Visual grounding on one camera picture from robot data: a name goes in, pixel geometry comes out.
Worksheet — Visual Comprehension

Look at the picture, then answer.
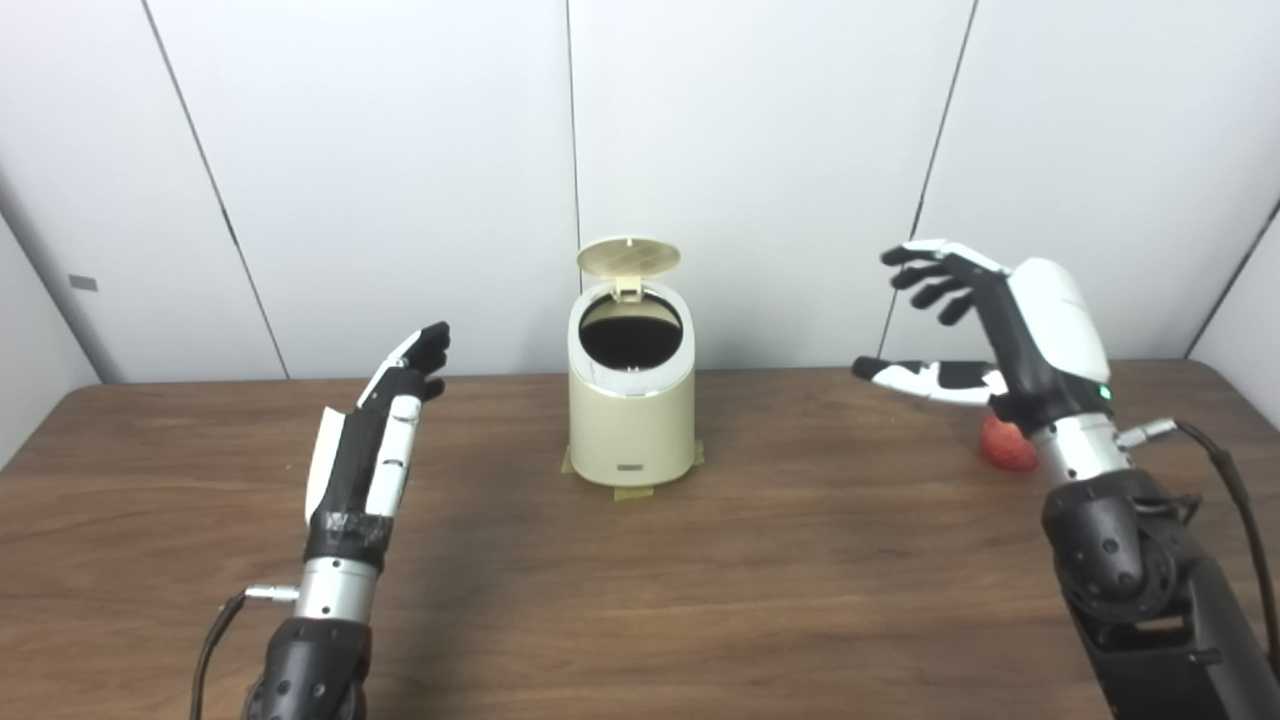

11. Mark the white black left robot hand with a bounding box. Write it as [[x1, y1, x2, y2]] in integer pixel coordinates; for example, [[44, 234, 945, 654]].
[[303, 322, 451, 571]]

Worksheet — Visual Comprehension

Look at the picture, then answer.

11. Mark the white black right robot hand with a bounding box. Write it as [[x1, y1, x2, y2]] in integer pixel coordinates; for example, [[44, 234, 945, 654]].
[[852, 239, 1114, 436]]

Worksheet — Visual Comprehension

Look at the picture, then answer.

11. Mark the red apple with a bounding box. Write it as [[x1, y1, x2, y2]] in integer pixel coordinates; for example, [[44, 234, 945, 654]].
[[980, 416, 1039, 472]]

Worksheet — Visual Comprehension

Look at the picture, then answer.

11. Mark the cream-colored bin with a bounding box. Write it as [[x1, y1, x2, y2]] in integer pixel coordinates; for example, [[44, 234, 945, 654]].
[[567, 282, 697, 488]]

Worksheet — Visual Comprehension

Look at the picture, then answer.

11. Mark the cream round bin lid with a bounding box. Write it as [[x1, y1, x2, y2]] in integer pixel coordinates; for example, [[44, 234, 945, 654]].
[[577, 236, 682, 301]]

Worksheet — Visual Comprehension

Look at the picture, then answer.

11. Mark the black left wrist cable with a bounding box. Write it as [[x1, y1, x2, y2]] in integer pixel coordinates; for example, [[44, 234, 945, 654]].
[[190, 585, 301, 720]]

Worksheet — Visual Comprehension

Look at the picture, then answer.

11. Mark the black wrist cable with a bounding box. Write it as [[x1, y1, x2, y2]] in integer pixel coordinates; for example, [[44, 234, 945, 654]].
[[1117, 420, 1280, 681], [190, 585, 301, 720]]

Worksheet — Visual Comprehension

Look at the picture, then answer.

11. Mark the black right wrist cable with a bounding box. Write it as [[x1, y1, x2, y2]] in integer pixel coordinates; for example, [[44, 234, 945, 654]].
[[1117, 420, 1280, 681]]

